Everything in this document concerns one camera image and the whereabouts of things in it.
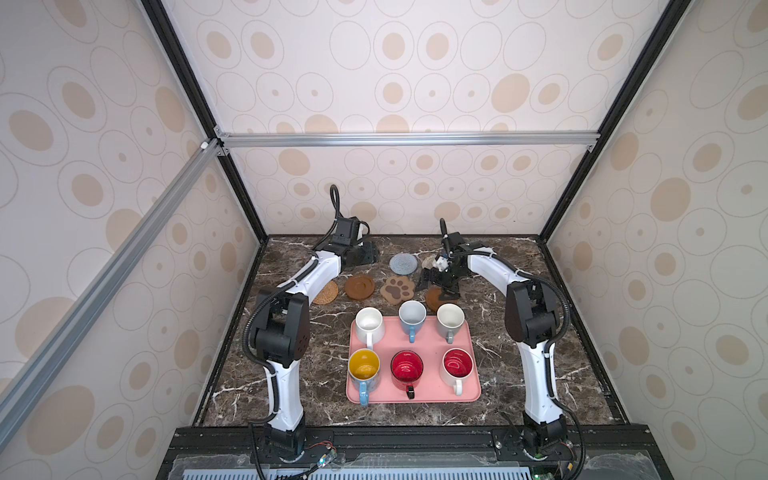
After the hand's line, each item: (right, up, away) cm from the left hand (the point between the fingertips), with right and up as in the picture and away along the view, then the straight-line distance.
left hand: (380, 245), depth 94 cm
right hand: (+16, -15, +4) cm, 22 cm away
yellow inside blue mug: (-4, -35, -11) cm, 37 cm away
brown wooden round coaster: (+18, -16, +6) cm, 25 cm away
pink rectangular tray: (-7, -41, -14) cm, 44 cm away
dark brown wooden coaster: (-8, -14, +9) cm, 18 cm away
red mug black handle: (+8, -36, -9) cm, 38 cm away
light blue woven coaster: (+8, -6, +17) cm, 20 cm away
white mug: (-3, -25, -1) cm, 26 cm away
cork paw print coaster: (+5, -15, +9) cm, 18 cm away
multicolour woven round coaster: (+17, -5, +17) cm, 25 cm away
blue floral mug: (+10, -21, -4) cm, 24 cm away
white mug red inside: (+22, -36, -10) cm, 43 cm away
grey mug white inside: (+22, -22, -3) cm, 31 cm away
